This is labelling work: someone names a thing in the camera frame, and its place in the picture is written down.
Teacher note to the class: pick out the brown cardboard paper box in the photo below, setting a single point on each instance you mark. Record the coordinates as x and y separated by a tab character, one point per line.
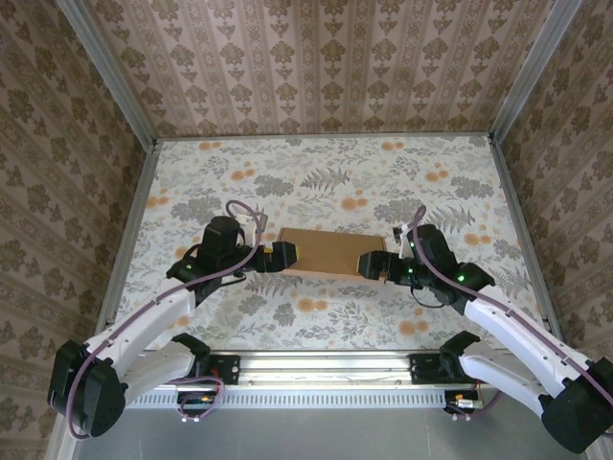
330	251

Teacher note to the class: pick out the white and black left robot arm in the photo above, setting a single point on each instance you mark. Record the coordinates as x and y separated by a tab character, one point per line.
153	361

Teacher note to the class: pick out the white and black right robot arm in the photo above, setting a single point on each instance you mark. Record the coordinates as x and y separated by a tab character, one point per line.
503	374

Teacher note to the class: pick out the floral printed tablecloth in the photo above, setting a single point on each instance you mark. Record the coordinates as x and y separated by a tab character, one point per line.
335	158

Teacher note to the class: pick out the grey metal base panel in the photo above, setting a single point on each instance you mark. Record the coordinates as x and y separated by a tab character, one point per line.
311	436

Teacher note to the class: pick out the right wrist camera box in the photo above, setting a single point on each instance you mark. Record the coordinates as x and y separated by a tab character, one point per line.
401	233

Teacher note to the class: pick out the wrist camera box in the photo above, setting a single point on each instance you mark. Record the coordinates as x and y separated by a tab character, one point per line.
401	233
258	223

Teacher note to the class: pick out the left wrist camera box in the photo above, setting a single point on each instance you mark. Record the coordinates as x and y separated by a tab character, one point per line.
258	223

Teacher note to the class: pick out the aluminium table side rail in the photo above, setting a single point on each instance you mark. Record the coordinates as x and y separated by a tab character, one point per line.
526	239
132	215

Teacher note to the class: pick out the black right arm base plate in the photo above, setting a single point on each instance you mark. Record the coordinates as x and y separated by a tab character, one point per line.
421	369

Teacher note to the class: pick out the aluminium mounting rail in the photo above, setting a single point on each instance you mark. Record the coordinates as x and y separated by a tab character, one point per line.
325	369

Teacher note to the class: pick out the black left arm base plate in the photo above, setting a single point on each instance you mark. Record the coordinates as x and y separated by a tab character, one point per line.
230	369

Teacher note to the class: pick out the aluminium frame post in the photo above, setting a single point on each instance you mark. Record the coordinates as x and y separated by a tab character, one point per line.
114	76
531	72

